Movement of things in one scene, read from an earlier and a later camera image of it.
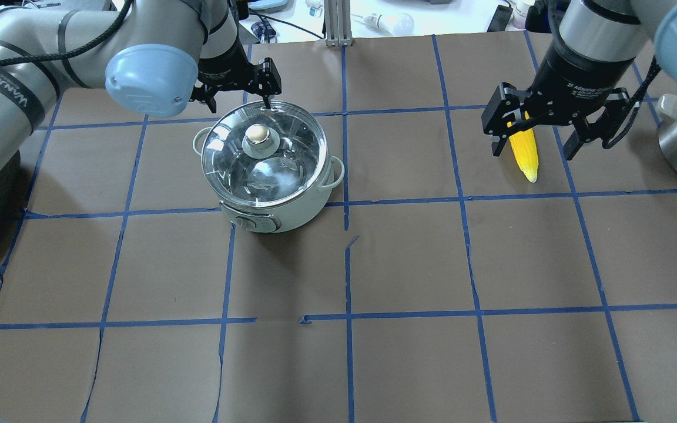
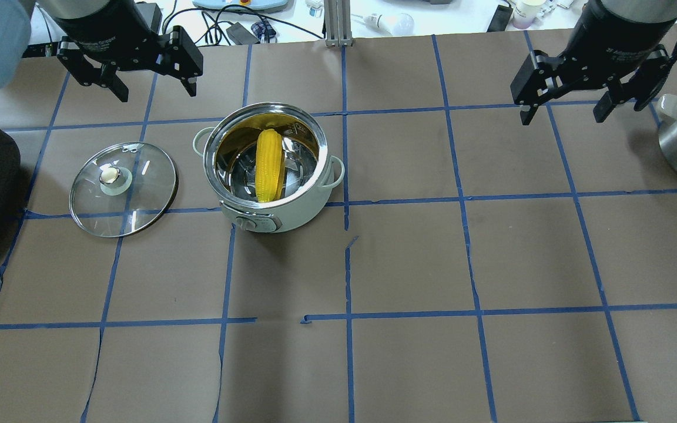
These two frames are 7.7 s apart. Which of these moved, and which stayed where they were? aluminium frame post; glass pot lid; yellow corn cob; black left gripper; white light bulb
Moved: yellow corn cob; black left gripper; glass pot lid
Stayed: aluminium frame post; white light bulb
